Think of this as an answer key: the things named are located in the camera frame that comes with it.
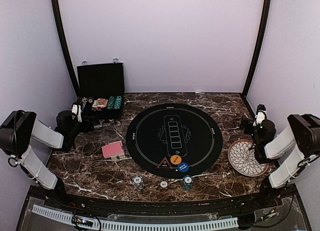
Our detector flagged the blue small blind button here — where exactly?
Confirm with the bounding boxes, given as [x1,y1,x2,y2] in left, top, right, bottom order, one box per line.
[177,162,189,173]

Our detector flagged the orange big blind button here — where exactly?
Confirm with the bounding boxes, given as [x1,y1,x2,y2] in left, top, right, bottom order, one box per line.
[170,155,182,165]

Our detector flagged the green-blue 50 chip stack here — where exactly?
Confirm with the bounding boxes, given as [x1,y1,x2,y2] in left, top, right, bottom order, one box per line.
[182,175,194,190]

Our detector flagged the red triangular all-in marker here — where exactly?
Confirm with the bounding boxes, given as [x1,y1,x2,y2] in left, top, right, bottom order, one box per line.
[157,157,172,170]

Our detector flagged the orange 100 chip stack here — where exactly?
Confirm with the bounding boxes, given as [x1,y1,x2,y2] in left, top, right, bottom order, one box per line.
[159,180,169,189]

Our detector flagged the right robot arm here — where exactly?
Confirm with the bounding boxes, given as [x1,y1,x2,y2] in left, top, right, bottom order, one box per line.
[240,111,320,208]

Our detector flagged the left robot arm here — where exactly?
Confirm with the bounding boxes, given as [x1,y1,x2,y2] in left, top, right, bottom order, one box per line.
[0,110,87,209]

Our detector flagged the blue-white chips in case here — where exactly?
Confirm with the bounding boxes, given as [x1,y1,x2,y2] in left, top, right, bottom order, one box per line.
[80,97,94,110]

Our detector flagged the card deck in case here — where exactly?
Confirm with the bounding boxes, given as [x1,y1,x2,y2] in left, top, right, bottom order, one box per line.
[92,98,108,109]

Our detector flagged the green chip row left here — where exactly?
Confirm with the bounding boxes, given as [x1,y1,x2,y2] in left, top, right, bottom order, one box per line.
[106,96,116,110]

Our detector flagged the green chip row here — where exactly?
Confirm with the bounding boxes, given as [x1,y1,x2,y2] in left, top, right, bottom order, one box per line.
[106,96,116,110]
[113,96,123,110]

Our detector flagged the floral patterned plate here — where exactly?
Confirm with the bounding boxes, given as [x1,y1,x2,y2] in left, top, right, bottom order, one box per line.
[228,139,269,177]

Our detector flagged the red card deck in box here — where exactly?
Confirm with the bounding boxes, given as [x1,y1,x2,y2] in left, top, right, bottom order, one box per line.
[101,141,126,160]

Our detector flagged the green chip row right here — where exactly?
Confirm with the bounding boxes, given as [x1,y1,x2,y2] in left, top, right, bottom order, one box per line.
[113,96,123,110]

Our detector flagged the black poker chip case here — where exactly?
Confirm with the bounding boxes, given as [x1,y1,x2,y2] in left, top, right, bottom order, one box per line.
[77,62,125,123]

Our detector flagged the blue chip stack left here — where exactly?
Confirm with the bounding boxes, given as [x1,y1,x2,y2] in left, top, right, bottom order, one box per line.
[131,175,145,190]

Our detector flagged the round black poker mat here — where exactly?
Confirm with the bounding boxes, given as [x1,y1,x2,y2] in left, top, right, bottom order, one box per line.
[126,103,223,179]

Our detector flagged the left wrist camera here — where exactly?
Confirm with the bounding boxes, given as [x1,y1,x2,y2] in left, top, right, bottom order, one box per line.
[71,103,82,123]

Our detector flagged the white cable duct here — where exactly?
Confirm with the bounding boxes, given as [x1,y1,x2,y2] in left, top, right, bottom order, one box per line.
[31,204,239,231]

